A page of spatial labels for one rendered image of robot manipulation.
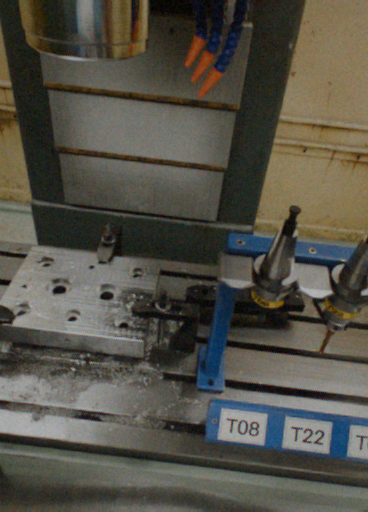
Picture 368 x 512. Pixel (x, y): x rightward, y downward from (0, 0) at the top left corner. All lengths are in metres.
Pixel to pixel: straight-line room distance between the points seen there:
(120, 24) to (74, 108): 0.62
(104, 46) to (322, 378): 0.71
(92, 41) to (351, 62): 1.07
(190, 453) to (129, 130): 0.77
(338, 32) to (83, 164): 0.84
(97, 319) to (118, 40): 0.48
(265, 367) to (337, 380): 0.15
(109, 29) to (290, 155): 1.12
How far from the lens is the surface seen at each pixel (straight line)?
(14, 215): 1.86
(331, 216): 1.76
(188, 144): 1.14
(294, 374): 0.91
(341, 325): 0.67
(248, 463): 0.79
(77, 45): 0.57
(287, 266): 0.58
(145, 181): 1.21
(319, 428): 0.80
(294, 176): 1.64
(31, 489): 0.95
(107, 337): 0.80
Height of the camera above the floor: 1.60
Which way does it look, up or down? 40 degrees down
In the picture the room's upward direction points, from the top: 7 degrees clockwise
